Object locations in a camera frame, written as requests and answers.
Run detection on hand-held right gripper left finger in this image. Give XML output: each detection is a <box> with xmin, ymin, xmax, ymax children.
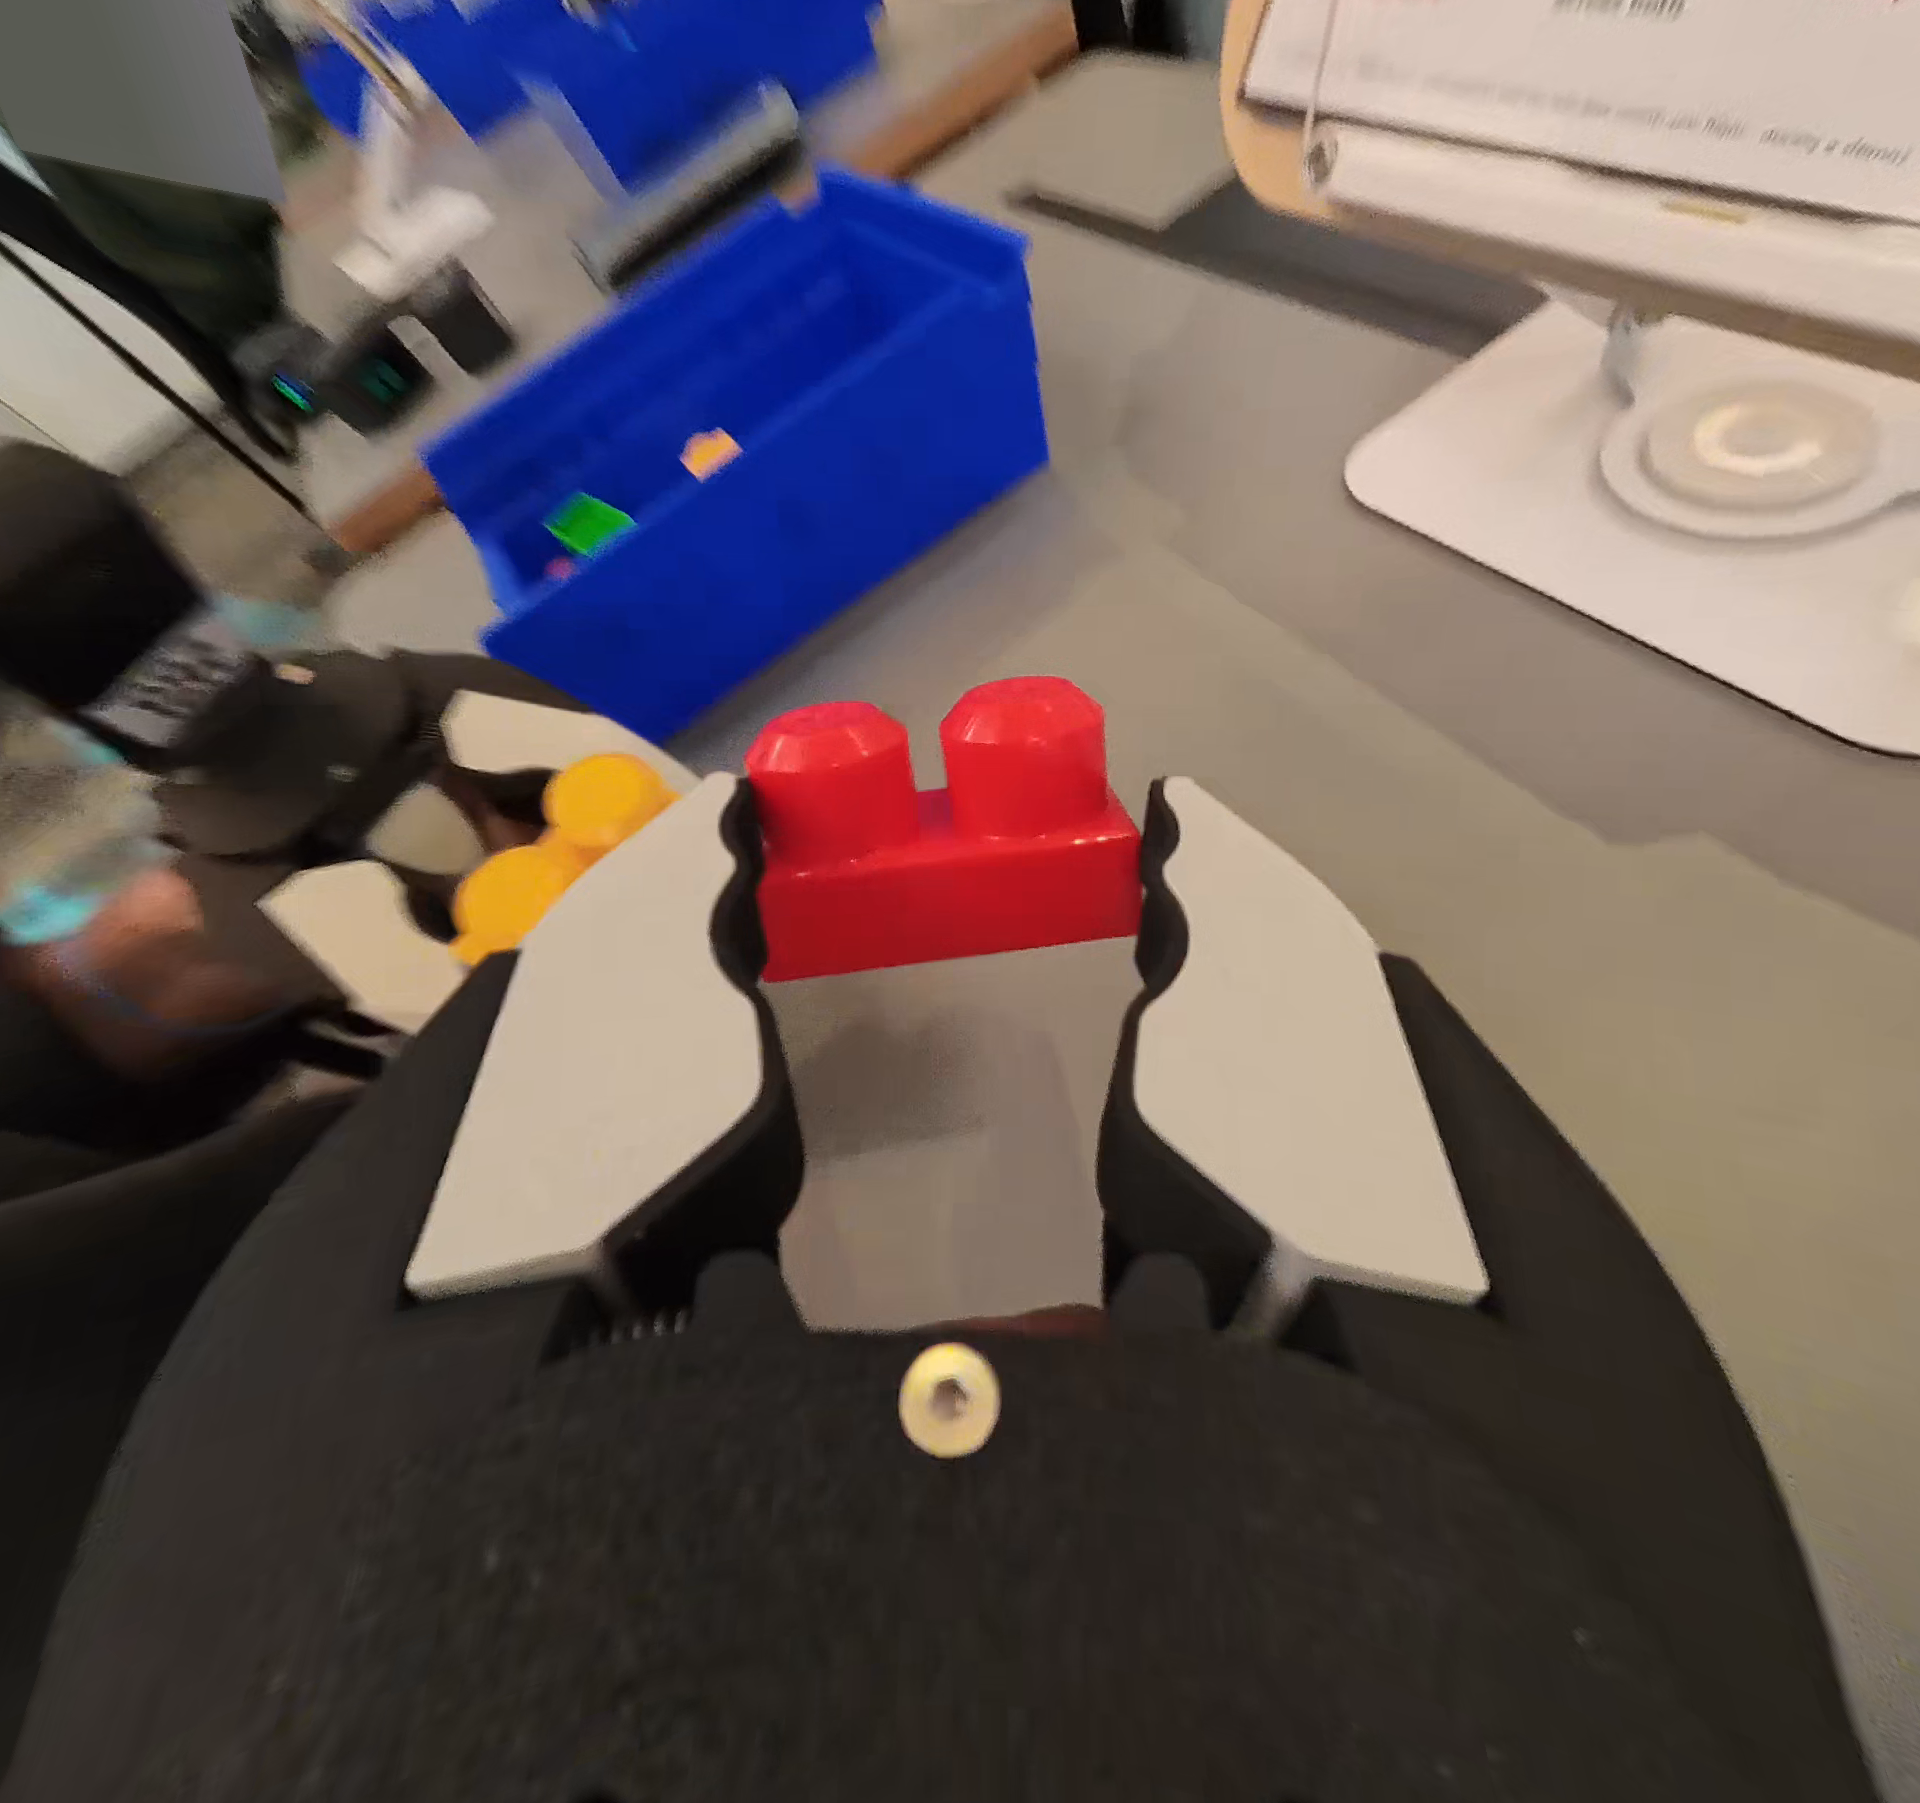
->
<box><xmin>401</xmin><ymin>772</ymin><xmax>806</xmax><ymax>1337</ymax></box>

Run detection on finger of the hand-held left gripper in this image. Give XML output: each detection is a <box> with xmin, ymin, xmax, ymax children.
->
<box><xmin>255</xmin><ymin>857</ymin><xmax>519</xmax><ymax>1041</ymax></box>
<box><xmin>438</xmin><ymin>687</ymin><xmax>705</xmax><ymax>808</ymax></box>

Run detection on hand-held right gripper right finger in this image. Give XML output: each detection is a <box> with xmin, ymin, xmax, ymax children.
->
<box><xmin>1098</xmin><ymin>775</ymin><xmax>1494</xmax><ymax>1345</ymax></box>

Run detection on red two-stud toy block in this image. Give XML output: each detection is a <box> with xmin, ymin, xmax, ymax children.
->
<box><xmin>742</xmin><ymin>672</ymin><xmax>1147</xmax><ymax>987</ymax></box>

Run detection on blue plastic bin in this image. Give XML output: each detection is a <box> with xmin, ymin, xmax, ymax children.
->
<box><xmin>419</xmin><ymin>164</ymin><xmax>1052</xmax><ymax>750</ymax></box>

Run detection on grey desk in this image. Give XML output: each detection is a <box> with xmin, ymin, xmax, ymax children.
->
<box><xmin>321</xmin><ymin>46</ymin><xmax>1920</xmax><ymax>1790</ymax></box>

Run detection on person's left hand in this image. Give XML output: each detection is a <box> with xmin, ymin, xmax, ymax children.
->
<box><xmin>0</xmin><ymin>857</ymin><xmax>354</xmax><ymax>1083</ymax></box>

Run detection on person's grey sweatshirt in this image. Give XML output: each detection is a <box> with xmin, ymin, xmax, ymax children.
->
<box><xmin>0</xmin><ymin>1068</ymin><xmax>408</xmax><ymax>1731</ymax></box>

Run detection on cluster of blue bins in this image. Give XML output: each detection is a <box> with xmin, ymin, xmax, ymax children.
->
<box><xmin>296</xmin><ymin>0</ymin><xmax>888</xmax><ymax>191</ymax></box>

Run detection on printed instruction sheets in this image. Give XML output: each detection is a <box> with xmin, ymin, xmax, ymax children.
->
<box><xmin>1244</xmin><ymin>0</ymin><xmax>1920</xmax><ymax>335</ymax></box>

